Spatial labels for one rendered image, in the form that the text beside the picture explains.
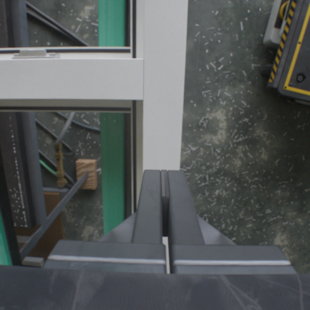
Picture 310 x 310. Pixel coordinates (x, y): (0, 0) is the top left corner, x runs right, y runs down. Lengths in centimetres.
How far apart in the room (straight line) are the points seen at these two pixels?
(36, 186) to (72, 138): 57
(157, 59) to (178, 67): 2
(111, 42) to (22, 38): 43
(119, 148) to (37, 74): 14
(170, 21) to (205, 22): 99
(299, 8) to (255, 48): 33
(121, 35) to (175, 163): 18
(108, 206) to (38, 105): 18
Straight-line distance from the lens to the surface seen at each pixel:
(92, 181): 129
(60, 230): 119
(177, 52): 25
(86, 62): 26
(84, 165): 127
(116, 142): 33
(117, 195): 36
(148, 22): 26
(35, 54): 29
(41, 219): 84
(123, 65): 25
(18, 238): 87
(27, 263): 135
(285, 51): 98
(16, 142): 73
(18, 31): 74
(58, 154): 106
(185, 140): 122
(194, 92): 120
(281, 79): 97
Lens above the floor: 118
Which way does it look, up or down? 73 degrees down
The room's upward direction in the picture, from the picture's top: 177 degrees counter-clockwise
